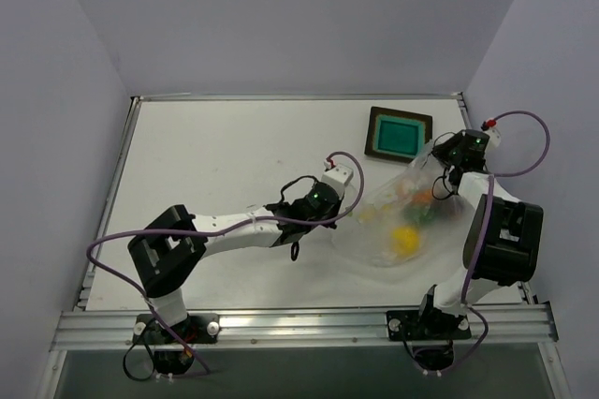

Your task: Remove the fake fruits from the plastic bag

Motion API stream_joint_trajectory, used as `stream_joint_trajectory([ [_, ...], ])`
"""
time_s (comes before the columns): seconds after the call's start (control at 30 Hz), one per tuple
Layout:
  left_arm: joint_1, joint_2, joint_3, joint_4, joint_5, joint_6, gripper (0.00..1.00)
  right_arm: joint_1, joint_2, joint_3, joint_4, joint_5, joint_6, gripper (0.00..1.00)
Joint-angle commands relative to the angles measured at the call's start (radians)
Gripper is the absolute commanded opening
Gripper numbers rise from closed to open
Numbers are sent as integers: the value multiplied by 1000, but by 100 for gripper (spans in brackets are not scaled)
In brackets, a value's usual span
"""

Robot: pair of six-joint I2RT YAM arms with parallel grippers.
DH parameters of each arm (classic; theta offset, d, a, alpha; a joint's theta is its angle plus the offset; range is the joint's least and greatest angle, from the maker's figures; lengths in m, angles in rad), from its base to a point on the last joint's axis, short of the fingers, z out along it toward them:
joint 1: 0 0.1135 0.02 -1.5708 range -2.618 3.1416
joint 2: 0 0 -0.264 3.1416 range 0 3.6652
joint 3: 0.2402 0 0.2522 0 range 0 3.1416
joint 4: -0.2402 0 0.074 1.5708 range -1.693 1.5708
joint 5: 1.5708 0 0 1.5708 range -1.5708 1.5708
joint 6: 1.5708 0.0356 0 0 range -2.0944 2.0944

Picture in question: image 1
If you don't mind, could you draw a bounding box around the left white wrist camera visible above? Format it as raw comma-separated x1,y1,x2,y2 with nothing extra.
320,160,354,198

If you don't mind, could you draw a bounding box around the green fake lime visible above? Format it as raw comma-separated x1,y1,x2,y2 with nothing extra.
403,205,438,227

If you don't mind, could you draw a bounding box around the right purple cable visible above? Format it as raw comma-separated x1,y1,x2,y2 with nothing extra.
439,110,551,377

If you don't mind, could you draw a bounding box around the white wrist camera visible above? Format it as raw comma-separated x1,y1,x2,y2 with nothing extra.
481,119,502,149
320,160,354,198

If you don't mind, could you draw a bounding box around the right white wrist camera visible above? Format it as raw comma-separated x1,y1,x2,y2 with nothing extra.
481,119,502,149

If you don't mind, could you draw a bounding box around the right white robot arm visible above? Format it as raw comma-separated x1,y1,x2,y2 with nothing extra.
415,129,544,336

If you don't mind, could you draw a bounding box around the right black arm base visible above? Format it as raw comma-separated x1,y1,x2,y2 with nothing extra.
386,310,472,377

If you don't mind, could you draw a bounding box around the square black teal plate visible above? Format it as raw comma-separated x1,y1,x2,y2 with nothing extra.
364,107,433,163

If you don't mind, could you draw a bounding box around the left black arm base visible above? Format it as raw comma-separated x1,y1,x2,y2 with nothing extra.
123,314,221,381

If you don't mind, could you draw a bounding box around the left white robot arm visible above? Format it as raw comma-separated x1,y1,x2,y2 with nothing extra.
127,168,353,342

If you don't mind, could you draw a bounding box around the yellow fake pear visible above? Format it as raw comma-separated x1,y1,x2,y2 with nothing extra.
391,226,420,259

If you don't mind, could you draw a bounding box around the orange fake persimmon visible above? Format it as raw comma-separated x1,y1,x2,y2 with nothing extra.
412,189,434,204

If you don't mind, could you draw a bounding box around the aluminium front rail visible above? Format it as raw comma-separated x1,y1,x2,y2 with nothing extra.
51,304,558,350

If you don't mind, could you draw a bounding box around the clear plastic bag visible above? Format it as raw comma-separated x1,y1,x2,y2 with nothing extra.
332,142,473,268

